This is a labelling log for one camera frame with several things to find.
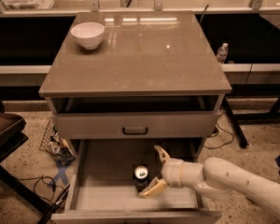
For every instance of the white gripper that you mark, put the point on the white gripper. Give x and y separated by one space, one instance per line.
172 172

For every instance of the pepsi can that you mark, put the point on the pepsi can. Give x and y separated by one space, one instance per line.
140 177

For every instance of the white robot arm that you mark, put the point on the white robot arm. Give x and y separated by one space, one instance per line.
214 179

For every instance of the open middle drawer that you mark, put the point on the open middle drawer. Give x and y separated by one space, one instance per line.
103 189

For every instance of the grey drawer cabinet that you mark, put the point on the grey drawer cabinet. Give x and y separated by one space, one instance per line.
147 62

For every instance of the black table leg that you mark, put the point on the black table leg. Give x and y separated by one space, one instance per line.
242 140

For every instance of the blue tape cross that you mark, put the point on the blue tape cross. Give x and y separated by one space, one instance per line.
61 174

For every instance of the clear plastic water bottle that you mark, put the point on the clear plastic water bottle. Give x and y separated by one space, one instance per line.
222 53

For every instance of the white ceramic bowl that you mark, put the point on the white ceramic bowl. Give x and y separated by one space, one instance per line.
89 35

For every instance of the black cart on left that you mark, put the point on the black cart on left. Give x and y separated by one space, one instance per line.
11 137

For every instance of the black drawer handle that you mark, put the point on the black drawer handle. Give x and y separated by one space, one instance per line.
135 130

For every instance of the wire mesh basket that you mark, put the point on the wire mesh basket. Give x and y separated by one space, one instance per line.
55 146

